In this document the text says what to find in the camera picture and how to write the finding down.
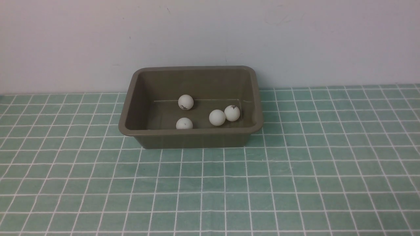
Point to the white ping-pong ball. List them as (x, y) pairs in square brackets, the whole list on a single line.
[(185, 102), (184, 123), (217, 117), (232, 113)]

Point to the brown plastic bin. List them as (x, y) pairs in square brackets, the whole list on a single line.
[(150, 111)]

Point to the green checkered tablecloth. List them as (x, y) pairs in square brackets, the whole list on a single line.
[(329, 161)]

